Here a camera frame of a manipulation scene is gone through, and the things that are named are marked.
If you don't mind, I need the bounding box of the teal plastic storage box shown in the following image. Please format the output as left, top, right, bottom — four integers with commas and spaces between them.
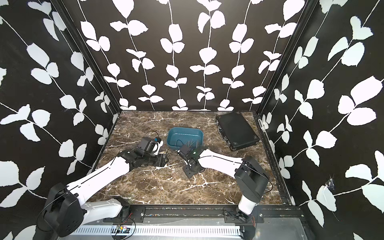
167, 127, 204, 151

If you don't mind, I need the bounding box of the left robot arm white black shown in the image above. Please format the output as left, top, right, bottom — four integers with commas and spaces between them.
36, 150, 169, 237

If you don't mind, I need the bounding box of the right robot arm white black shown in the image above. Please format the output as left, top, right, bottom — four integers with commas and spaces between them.
178, 145, 271, 216

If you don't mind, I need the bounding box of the nails heap inside box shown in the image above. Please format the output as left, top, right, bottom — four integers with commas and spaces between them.
185, 139, 202, 149

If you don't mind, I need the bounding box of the black carrying case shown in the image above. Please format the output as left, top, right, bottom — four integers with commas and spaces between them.
216, 112, 260, 151

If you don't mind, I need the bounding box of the white perforated strip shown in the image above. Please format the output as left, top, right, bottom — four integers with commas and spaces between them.
71, 225, 242, 238

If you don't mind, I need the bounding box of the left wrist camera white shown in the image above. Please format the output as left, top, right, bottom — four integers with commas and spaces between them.
135, 137, 164, 156

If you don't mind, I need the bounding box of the small circuit board with wires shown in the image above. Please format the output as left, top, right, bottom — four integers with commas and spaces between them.
112, 213, 137, 240

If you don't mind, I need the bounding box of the black front rail base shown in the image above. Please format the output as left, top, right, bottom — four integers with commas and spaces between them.
123, 205, 306, 225

